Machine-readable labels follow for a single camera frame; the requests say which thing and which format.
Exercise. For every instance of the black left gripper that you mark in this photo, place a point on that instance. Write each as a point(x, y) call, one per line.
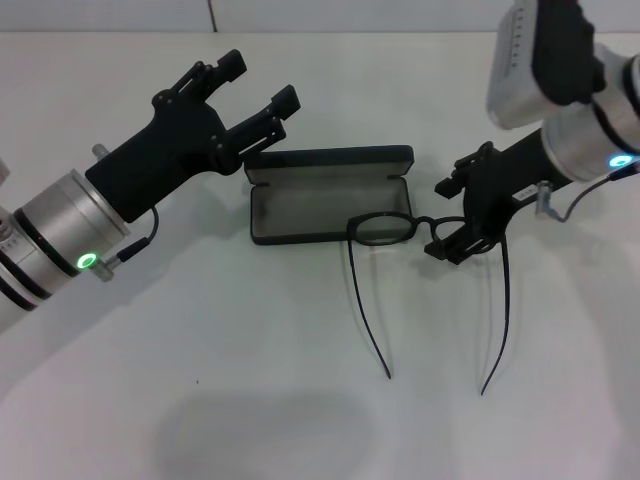
point(165, 145)

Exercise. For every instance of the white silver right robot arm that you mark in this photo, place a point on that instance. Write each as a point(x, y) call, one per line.
point(585, 145)

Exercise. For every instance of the black glasses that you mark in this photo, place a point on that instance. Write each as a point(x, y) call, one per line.
point(425, 220)

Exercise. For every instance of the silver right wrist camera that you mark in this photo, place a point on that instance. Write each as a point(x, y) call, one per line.
point(520, 75)

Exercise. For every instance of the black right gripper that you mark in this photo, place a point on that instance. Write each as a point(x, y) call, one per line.
point(495, 190)

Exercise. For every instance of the black glasses case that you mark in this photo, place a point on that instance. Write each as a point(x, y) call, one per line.
point(325, 200)

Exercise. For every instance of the silver stub on left gripper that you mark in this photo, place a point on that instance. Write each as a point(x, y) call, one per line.
point(100, 150)

